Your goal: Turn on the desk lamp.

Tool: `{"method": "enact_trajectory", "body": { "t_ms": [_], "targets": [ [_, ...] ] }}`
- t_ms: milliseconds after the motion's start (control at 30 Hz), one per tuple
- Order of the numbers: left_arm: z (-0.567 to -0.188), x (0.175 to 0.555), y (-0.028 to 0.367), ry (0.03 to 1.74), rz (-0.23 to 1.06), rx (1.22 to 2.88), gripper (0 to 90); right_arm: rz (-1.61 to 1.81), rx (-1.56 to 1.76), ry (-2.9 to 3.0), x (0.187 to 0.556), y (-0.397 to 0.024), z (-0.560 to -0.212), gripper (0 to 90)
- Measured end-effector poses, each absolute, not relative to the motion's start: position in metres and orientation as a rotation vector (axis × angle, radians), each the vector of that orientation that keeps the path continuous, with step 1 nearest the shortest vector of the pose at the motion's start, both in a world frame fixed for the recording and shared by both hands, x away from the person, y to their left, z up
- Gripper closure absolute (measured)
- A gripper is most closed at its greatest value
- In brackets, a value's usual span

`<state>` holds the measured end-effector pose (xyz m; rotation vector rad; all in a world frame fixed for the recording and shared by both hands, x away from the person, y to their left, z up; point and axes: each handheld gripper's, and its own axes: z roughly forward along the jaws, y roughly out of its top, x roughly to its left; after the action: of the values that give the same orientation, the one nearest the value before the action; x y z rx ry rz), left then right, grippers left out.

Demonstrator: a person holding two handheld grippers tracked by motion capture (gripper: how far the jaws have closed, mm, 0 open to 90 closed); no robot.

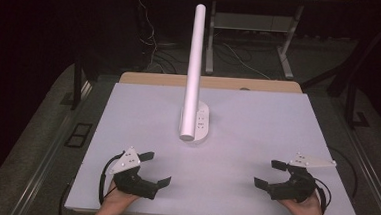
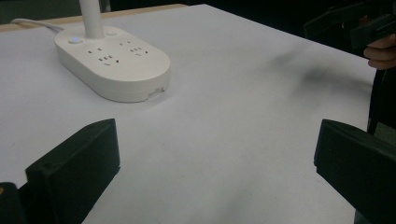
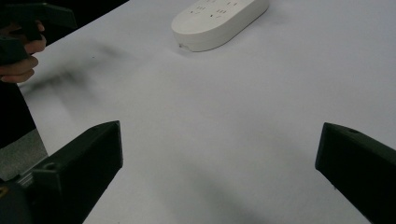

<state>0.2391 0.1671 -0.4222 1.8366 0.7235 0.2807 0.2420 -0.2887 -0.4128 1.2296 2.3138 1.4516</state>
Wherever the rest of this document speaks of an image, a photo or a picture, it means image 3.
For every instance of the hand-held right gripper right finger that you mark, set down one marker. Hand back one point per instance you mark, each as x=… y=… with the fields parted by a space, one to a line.
x=358 y=165

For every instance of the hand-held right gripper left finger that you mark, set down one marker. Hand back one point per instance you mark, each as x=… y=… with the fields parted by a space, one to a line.
x=84 y=165

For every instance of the white power strip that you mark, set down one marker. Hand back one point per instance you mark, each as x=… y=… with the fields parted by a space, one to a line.
x=214 y=23

